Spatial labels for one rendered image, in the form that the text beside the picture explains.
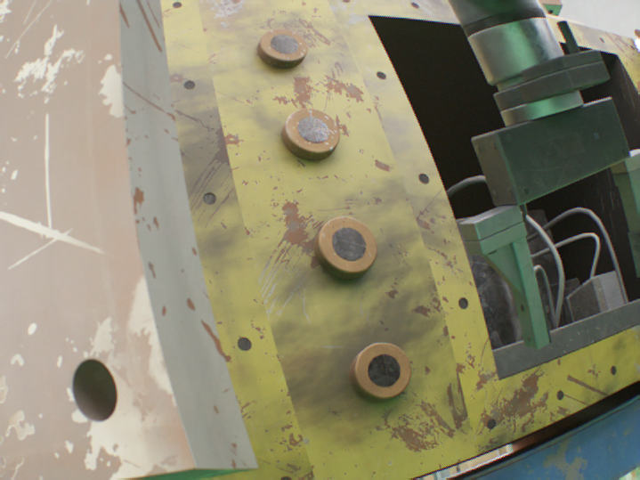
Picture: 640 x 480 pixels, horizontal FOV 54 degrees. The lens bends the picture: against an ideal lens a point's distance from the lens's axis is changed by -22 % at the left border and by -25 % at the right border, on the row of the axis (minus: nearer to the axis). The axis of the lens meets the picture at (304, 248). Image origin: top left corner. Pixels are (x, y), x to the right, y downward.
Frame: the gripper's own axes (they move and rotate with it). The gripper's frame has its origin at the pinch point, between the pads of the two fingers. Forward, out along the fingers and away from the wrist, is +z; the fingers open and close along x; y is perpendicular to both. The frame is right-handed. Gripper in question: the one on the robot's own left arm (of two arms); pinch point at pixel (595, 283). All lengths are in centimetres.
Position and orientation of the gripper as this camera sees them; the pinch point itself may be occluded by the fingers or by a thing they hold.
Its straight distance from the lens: 54.9
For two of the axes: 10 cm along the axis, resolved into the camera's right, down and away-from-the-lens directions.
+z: 3.4, 9.4, 0.7
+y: -1.6, -0.1, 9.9
